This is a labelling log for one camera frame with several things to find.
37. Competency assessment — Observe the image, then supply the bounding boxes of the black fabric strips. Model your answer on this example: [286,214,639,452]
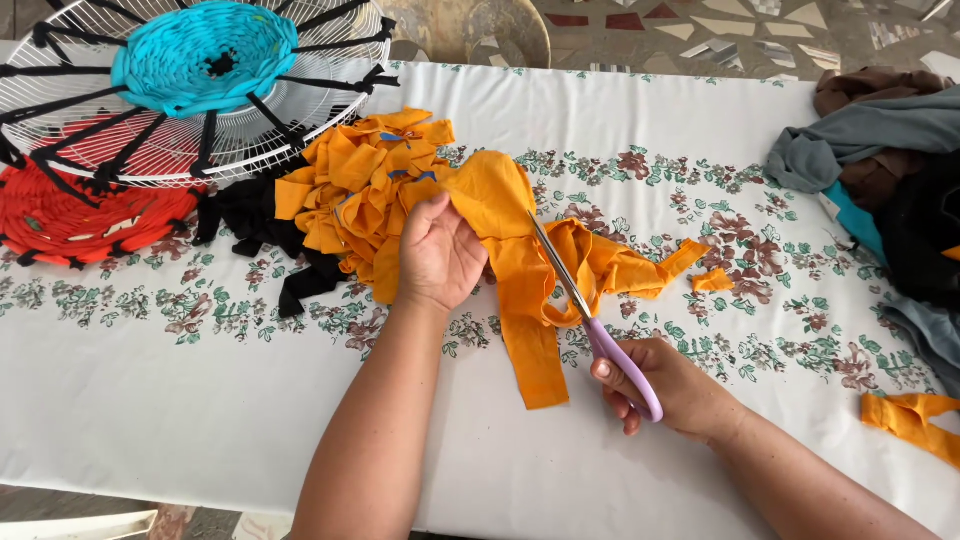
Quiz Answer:
[192,153,350,318]

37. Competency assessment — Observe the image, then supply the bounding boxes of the red woven fabric mat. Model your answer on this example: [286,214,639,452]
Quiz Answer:
[0,112,207,269]

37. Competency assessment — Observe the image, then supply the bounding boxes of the person's left hand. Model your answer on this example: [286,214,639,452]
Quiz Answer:
[393,190,490,313]

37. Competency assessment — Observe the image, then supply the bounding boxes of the orange fabric piece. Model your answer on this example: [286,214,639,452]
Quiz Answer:
[442,150,714,411]

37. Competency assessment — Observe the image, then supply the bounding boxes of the small orange fabric scrap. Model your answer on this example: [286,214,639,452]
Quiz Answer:
[690,267,735,294]

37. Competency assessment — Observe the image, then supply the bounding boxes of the purple handled scissors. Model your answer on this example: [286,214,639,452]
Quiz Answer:
[527,210,666,424]

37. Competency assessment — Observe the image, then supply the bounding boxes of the pile of orange fabric strips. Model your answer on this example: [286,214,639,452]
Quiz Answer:
[274,106,470,305]

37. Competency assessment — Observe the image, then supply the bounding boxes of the white wire fan guard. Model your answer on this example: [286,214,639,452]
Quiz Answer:
[0,0,401,190]

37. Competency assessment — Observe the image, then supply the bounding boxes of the heap of dark clothes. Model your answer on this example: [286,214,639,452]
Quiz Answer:
[765,66,960,305]

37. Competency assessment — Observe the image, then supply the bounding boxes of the turquoise woven fabric round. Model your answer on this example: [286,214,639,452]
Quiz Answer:
[110,1,300,120]

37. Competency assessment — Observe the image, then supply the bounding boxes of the beige plastic chair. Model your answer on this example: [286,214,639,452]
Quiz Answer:
[375,0,553,70]

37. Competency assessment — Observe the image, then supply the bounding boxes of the person's right hand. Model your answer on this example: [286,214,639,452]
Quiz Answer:
[590,337,740,441]

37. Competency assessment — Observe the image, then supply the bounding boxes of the white floral tablecloth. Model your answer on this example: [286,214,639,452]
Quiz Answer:
[0,39,960,540]

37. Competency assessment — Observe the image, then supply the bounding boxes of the orange fabric strip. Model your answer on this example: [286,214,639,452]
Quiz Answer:
[861,392,960,471]

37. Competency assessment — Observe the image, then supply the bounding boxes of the white object under table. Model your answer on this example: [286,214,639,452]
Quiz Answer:
[0,510,160,540]

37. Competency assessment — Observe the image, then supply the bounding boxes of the grey fabric piece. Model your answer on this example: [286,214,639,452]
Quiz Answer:
[879,294,960,399]

